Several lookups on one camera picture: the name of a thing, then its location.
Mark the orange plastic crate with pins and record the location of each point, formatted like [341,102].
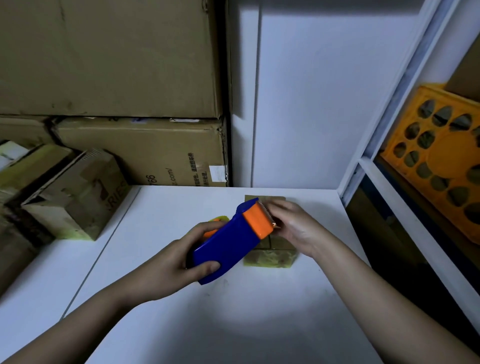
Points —
[438,157]

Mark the flat yellowish cardboard box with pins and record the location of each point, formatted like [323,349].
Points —
[26,165]

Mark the person's right fingers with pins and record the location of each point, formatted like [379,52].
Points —
[275,213]

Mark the huge brown cardboard box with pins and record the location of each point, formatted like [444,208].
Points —
[108,56]

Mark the blue orange tape dispenser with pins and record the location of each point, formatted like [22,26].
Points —
[231,240]

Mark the small taped cardboard box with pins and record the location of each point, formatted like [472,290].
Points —
[270,253]

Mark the person's left hand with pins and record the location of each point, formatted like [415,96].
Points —
[161,270]

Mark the person's right forearm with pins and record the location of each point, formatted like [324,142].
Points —
[390,311]

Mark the person's left thumb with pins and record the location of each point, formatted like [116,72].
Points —
[204,267]

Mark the brown cardboard box white label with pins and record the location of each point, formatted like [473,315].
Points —
[150,153]

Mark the person's left forearm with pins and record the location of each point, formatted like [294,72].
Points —
[71,326]

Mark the white metal shelf rack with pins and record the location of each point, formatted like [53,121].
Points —
[408,168]

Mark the open printed cardboard box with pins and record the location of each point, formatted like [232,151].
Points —
[75,195]

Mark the person's right hand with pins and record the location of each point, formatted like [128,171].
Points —
[298,228]

